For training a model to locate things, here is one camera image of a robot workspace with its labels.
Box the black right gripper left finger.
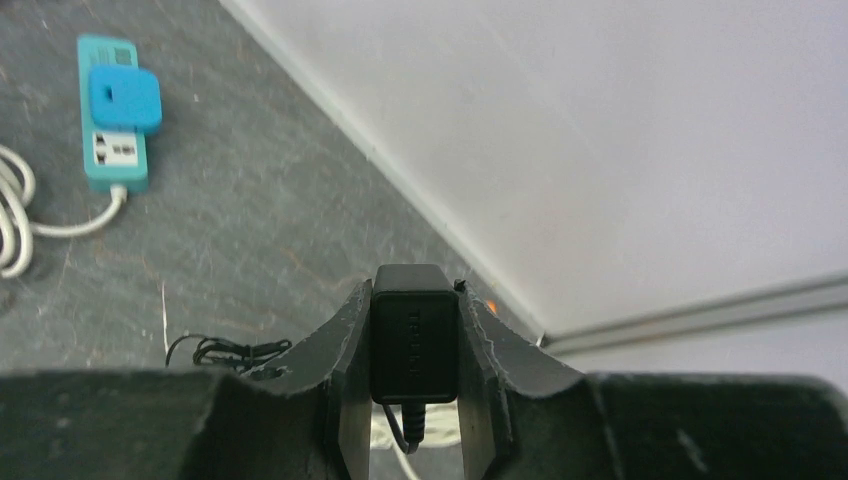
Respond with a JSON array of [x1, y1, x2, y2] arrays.
[[1, 281, 372, 479]]

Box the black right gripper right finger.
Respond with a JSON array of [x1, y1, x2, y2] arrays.
[[454, 280, 847, 479]]

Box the thin black adapter cord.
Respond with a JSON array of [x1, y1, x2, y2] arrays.
[[164, 333, 425, 457]]

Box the black power adapter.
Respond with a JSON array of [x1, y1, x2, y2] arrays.
[[368, 264, 461, 407]]

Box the blue square plug adapter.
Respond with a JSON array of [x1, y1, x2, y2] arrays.
[[88, 65, 163, 135]]

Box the teal power strip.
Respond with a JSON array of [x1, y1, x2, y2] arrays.
[[77, 34, 161, 193]]

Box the white coiled cable centre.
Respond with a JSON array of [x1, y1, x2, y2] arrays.
[[0, 144, 128, 281]]

